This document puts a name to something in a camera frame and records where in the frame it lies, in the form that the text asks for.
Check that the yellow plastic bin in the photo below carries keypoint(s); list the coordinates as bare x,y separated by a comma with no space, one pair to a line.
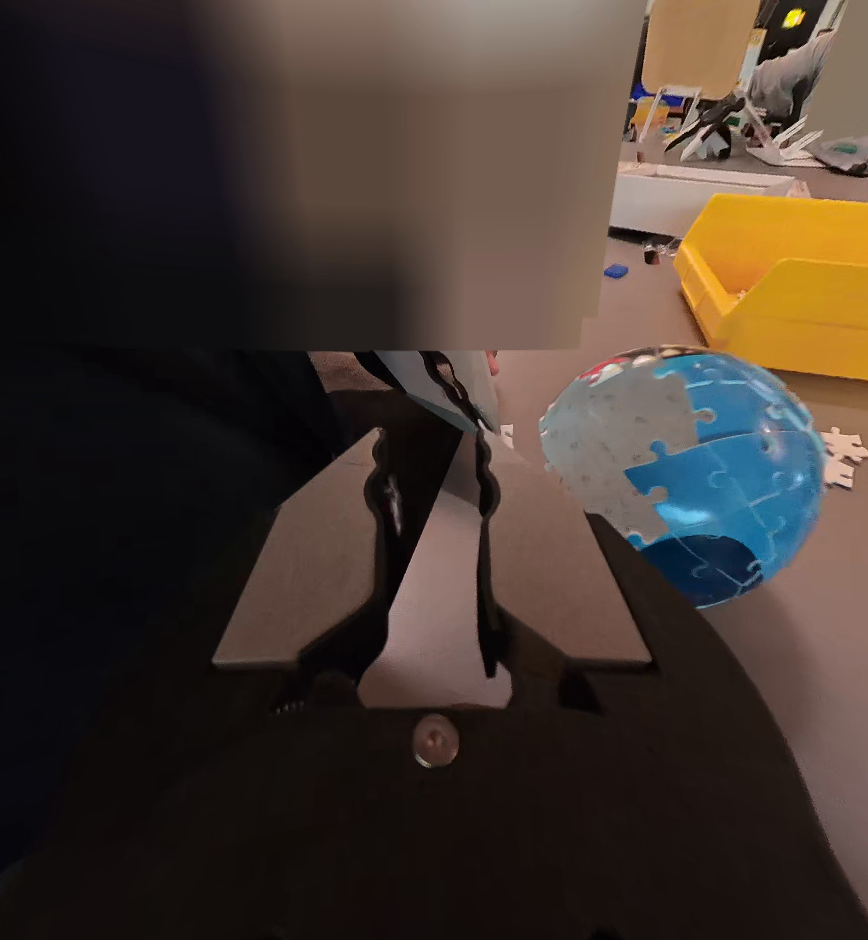
808,323

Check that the blue and white puzzle ball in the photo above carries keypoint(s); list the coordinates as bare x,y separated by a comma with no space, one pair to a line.
735,477

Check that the person's black clothing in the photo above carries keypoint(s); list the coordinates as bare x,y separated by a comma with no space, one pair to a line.
110,514

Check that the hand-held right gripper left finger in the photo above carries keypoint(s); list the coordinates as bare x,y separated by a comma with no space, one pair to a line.
309,558

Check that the small blue piece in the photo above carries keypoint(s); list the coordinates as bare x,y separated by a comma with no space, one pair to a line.
616,271

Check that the white tray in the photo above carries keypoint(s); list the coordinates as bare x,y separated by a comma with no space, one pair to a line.
683,198

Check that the white puzzle piece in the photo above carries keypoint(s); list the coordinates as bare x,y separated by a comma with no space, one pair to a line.
839,476
507,437
845,446

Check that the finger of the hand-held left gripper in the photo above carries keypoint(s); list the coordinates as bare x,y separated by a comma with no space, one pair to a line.
476,378
408,366

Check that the tan backed chair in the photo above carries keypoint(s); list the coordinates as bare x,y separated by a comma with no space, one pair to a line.
698,44

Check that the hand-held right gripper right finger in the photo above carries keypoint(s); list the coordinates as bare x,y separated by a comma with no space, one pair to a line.
558,580

